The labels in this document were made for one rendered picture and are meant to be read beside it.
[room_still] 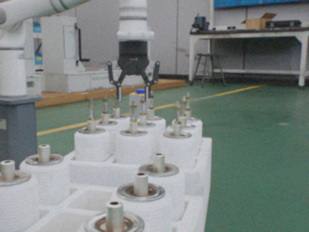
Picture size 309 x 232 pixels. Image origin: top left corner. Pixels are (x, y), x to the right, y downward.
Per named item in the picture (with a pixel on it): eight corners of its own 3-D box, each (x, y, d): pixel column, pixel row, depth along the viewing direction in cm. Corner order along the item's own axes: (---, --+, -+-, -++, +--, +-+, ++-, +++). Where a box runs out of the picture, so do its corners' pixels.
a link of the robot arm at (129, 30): (117, 40, 89) (116, 12, 88) (115, 41, 100) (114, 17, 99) (155, 40, 90) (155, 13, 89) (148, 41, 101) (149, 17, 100)
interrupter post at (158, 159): (150, 173, 69) (150, 155, 68) (154, 169, 71) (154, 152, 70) (163, 174, 68) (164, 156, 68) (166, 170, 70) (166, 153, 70)
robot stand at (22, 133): (-10, 176, 145) (-16, 97, 139) (22, 166, 156) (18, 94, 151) (14, 183, 136) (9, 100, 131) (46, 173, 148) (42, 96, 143)
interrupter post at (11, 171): (-2, 182, 64) (-4, 163, 64) (6, 177, 67) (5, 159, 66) (10, 183, 64) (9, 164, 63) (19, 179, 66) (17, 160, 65)
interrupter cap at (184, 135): (194, 140, 95) (194, 137, 95) (164, 140, 95) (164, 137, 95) (189, 133, 103) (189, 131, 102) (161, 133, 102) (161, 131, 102)
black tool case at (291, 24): (268, 30, 532) (269, 22, 530) (301, 29, 513) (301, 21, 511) (264, 29, 502) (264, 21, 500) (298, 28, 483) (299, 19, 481)
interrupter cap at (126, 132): (115, 136, 99) (115, 133, 99) (126, 130, 106) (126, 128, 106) (142, 138, 97) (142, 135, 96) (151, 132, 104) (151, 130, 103)
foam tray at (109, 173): (57, 226, 103) (54, 162, 100) (103, 179, 140) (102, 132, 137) (202, 242, 94) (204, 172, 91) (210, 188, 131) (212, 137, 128)
